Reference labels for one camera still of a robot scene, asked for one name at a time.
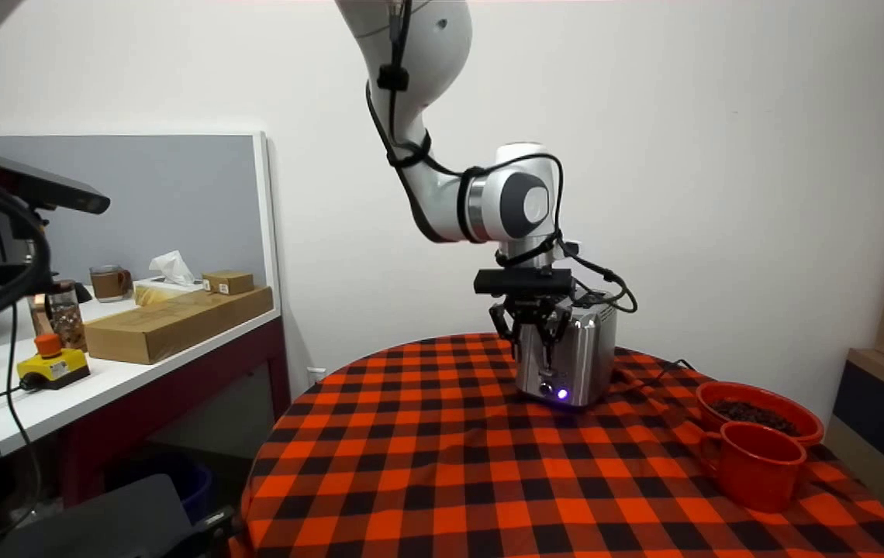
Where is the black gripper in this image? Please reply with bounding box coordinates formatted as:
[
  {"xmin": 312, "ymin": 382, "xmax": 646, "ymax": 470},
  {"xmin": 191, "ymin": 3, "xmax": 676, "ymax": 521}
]
[{"xmin": 488, "ymin": 291, "xmax": 575, "ymax": 345}]

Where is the silver toaster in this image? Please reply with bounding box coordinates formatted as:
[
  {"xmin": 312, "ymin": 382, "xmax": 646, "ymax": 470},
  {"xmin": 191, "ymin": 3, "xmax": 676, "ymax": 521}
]
[{"xmin": 513, "ymin": 291, "xmax": 620, "ymax": 413}]

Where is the orange black checkered tablecloth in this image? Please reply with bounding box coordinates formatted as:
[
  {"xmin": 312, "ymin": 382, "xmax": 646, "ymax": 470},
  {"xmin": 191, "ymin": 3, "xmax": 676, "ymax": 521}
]
[{"xmin": 237, "ymin": 331, "xmax": 884, "ymax": 558}]

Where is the orange bowl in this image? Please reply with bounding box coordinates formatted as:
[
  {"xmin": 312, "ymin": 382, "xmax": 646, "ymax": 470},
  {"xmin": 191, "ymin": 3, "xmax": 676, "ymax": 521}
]
[{"xmin": 696, "ymin": 378, "xmax": 828, "ymax": 448}]

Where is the small brown box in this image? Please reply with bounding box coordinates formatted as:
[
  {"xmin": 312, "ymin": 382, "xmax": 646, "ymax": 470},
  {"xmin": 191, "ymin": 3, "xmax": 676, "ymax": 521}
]
[{"xmin": 202, "ymin": 269, "xmax": 260, "ymax": 300}]

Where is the flat cardboard box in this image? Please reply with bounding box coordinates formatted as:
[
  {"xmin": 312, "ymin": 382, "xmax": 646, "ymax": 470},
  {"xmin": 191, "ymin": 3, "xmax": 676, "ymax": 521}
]
[{"xmin": 81, "ymin": 286, "xmax": 275, "ymax": 365}]

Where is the grey partition panel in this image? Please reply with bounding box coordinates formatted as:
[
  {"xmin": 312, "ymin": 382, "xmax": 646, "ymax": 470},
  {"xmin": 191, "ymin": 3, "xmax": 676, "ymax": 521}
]
[{"xmin": 0, "ymin": 131, "xmax": 282, "ymax": 313}]

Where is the tissue box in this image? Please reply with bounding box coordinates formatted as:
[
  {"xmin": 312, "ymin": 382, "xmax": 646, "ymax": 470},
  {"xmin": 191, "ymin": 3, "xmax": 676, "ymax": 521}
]
[{"xmin": 131, "ymin": 248, "xmax": 212, "ymax": 309}]

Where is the dark blue bin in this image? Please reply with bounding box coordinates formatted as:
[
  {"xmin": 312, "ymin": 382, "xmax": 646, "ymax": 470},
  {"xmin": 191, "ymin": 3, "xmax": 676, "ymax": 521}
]
[{"xmin": 133, "ymin": 444, "xmax": 220, "ymax": 525}]

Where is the brown cup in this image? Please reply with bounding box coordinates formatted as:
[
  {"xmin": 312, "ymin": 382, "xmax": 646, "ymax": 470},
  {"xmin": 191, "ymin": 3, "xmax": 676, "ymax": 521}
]
[{"xmin": 88, "ymin": 265, "xmax": 136, "ymax": 304}]

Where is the white desk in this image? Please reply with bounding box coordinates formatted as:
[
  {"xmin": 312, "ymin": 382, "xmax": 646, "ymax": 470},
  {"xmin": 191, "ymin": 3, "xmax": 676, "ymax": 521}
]
[{"xmin": 0, "ymin": 291, "xmax": 296, "ymax": 509}]

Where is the copper coloured object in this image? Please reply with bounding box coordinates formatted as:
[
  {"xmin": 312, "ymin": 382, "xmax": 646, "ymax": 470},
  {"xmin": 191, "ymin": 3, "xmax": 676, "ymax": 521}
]
[{"xmin": 28, "ymin": 279, "xmax": 92, "ymax": 353}]

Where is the dark grey chair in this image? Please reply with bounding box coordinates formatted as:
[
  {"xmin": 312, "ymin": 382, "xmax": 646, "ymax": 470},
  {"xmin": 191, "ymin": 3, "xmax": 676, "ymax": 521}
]
[{"xmin": 0, "ymin": 470, "xmax": 249, "ymax": 558}]

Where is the yellow toy device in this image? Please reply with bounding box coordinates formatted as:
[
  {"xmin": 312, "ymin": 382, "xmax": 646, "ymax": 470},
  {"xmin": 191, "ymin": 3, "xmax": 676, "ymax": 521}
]
[{"xmin": 14, "ymin": 331, "xmax": 92, "ymax": 394}]

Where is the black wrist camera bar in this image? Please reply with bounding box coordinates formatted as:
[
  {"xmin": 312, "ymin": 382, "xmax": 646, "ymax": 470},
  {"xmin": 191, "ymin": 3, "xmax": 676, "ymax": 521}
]
[{"xmin": 471, "ymin": 266, "xmax": 575, "ymax": 299}]

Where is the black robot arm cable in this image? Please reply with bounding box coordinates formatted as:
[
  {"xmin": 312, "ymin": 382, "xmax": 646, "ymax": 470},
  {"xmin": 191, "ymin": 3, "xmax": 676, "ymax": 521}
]
[{"xmin": 360, "ymin": 0, "xmax": 638, "ymax": 317}]

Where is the orange cup with handle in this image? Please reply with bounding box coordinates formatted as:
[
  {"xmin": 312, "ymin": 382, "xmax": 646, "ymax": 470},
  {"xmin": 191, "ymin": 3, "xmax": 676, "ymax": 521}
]
[{"xmin": 700, "ymin": 417, "xmax": 809, "ymax": 515}]

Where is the black camera on stand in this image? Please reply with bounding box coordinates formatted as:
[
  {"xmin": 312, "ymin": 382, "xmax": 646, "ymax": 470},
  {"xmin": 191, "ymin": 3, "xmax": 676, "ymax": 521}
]
[{"xmin": 0, "ymin": 145, "xmax": 112, "ymax": 218}]

